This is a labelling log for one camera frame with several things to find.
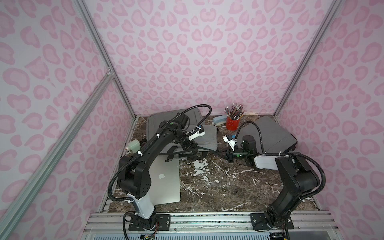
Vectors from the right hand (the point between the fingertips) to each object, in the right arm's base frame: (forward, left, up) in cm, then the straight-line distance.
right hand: (218, 155), depth 85 cm
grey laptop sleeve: (+7, +6, +2) cm, 9 cm away
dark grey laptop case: (+18, -39, -8) cm, 44 cm away
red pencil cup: (+26, -11, -4) cm, 29 cm away
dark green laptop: (-10, +31, -9) cm, 34 cm away
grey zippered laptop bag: (+31, +44, -5) cm, 55 cm away
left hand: (+4, +14, +5) cm, 15 cm away
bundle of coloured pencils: (+32, -14, +1) cm, 35 cm away
